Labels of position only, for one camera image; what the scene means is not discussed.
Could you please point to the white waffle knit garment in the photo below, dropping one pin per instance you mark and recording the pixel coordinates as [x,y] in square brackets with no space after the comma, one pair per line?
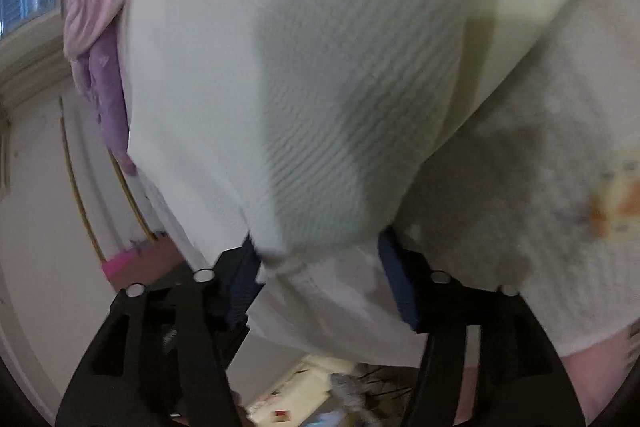
[304,125]

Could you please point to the pink box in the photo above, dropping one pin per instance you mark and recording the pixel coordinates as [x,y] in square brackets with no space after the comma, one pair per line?
[111,267]

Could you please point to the white floral bed sheet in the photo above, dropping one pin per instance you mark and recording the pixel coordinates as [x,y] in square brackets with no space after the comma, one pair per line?
[511,198]

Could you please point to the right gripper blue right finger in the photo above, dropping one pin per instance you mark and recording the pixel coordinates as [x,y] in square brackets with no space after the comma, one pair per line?
[410,278]

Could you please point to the brown wooden bedside table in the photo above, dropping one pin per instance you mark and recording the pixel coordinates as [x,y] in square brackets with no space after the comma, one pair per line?
[156,260]

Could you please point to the pink purple floral quilt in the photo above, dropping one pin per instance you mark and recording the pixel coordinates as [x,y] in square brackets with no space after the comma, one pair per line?
[90,44]

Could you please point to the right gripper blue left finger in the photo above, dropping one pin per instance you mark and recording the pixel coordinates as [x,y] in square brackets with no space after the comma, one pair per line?
[238,272]

